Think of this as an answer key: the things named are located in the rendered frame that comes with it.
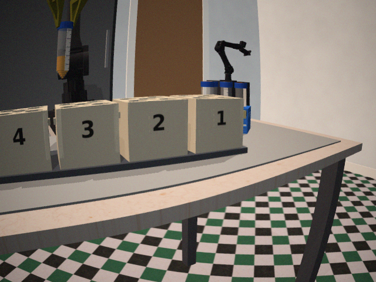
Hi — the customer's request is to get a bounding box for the blue sample tube rack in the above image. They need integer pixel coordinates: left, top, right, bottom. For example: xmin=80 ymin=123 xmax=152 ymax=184
xmin=243 ymin=106 xmax=251 ymax=134

